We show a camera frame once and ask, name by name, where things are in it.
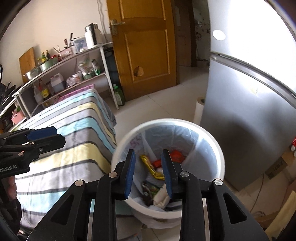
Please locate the pink basket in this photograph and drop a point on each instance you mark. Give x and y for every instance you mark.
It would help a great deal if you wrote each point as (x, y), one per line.
(17, 116)

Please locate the steel bowl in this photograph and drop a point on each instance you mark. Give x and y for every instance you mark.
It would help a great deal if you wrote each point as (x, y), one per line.
(32, 73)

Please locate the wooden door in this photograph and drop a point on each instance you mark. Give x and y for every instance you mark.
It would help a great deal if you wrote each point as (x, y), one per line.
(144, 43)

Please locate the cardboard box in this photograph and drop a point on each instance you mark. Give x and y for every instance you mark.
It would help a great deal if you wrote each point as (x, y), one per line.
(278, 166)

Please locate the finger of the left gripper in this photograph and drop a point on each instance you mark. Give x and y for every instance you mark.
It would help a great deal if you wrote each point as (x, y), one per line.
(26, 135)
(30, 151)

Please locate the white paper roll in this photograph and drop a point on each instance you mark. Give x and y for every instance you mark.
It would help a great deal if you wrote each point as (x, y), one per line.
(199, 110)

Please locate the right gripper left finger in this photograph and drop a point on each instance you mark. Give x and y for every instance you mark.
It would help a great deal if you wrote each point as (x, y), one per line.
(87, 210)

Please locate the clear storage box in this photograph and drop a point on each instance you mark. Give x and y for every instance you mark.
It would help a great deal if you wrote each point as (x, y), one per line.
(79, 44)

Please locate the green pot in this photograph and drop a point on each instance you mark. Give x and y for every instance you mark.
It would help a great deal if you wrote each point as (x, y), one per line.
(48, 64)

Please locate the white electric kettle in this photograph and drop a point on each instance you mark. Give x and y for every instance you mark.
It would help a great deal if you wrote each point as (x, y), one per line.
(92, 35)

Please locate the white round trash bin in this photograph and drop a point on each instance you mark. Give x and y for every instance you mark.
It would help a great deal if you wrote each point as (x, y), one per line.
(161, 149)

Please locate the yellow snack wrapper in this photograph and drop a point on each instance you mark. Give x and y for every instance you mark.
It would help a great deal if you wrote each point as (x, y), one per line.
(151, 169)

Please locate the metal kitchen shelf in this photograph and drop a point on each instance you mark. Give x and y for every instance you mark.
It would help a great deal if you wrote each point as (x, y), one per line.
(66, 67)

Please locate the wooden cutting board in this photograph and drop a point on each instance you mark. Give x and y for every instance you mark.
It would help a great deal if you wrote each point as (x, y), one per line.
(27, 63)

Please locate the white paper cup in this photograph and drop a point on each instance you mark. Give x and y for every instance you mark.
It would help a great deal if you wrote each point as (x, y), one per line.
(161, 199)

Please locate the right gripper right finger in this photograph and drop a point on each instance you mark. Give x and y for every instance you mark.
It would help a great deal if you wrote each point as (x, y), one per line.
(209, 209)

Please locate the green snack bag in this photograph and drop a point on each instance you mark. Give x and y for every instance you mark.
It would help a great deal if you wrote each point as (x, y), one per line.
(153, 189)

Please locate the green bottle on floor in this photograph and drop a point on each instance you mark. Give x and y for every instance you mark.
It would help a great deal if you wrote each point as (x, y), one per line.
(119, 96)

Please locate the left hand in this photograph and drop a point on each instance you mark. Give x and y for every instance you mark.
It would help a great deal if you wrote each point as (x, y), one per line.
(11, 188)

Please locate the white oil jug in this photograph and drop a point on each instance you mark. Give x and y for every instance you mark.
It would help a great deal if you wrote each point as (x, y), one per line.
(57, 83)

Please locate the silver refrigerator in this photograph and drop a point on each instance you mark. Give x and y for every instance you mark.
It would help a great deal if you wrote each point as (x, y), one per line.
(250, 100)

